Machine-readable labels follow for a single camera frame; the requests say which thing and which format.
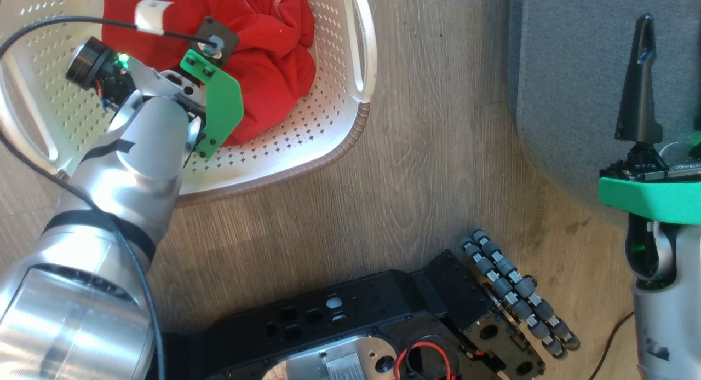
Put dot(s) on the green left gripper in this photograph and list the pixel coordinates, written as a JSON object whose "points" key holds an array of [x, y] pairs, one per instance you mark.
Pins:
{"points": [[223, 109]]}

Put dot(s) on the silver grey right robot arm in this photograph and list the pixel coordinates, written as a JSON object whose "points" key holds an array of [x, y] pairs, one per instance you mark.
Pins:
{"points": [[665, 309]]}

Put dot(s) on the black wrist camera mount plate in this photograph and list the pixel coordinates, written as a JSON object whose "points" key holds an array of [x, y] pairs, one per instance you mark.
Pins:
{"points": [[219, 38]]}

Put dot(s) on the white tape strip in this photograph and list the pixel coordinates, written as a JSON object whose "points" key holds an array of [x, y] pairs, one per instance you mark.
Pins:
{"points": [[150, 16]]}

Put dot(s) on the white plastic laundry basket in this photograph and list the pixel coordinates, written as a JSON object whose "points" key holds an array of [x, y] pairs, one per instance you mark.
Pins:
{"points": [[323, 128]]}

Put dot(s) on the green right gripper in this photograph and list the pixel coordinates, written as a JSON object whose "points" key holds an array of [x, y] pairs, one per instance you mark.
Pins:
{"points": [[651, 196]]}

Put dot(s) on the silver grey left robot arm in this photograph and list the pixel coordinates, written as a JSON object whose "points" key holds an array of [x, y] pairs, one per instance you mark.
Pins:
{"points": [[109, 194]]}

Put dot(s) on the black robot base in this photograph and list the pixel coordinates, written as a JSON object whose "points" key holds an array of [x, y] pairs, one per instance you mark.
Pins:
{"points": [[350, 320]]}

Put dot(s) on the grey roller mecanum wheel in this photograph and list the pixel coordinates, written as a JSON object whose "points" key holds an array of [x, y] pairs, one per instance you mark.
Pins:
{"points": [[517, 289]]}

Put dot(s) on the red cloth garment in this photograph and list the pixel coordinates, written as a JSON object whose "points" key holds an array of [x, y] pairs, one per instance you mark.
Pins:
{"points": [[268, 57]]}

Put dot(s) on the grey fabric sofa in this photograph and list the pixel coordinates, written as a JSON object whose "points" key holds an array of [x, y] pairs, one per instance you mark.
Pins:
{"points": [[575, 79]]}

